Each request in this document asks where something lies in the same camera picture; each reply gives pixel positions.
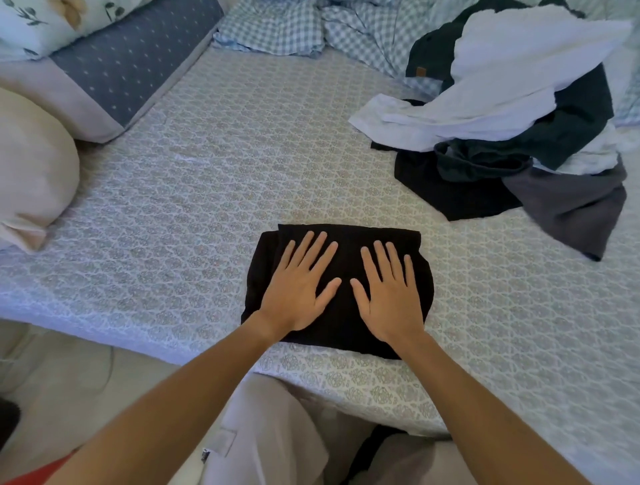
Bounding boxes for person's left hand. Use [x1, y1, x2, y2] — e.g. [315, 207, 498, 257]
[258, 231, 343, 334]

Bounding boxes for person's right hand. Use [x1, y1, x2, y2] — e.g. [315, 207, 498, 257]
[349, 241, 427, 346]

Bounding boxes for black garment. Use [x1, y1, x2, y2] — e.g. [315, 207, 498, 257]
[240, 223, 435, 361]
[370, 99, 525, 222]

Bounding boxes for person's right forearm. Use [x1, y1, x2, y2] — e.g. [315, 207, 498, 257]
[397, 331, 592, 485]

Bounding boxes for person's left forearm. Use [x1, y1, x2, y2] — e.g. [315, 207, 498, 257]
[46, 310, 288, 485]

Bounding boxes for unfolded black garment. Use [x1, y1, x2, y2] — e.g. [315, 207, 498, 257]
[370, 99, 525, 222]

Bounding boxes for patterned grey bed sheet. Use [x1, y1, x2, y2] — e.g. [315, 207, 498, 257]
[0, 46, 640, 485]

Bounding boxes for person's beige trousers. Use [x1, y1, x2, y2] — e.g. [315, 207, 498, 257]
[199, 374, 481, 485]

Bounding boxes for dark grey garment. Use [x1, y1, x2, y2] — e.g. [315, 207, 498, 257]
[502, 156, 628, 262]

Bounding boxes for dark green garment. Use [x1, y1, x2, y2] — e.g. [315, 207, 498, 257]
[405, 0, 615, 183]

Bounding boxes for white garment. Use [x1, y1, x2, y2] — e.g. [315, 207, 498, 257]
[348, 5, 634, 153]

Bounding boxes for blue checked blanket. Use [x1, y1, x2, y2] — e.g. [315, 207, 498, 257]
[212, 0, 453, 98]

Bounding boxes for blue dotted pillow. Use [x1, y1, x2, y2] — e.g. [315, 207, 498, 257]
[0, 0, 226, 145]

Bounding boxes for plain beige pillow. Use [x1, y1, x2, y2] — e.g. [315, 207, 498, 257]
[0, 87, 81, 253]

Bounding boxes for red cloth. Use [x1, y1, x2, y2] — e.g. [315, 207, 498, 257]
[0, 449, 82, 485]

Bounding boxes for white floral pillow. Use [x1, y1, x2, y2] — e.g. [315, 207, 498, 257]
[0, 0, 151, 63]

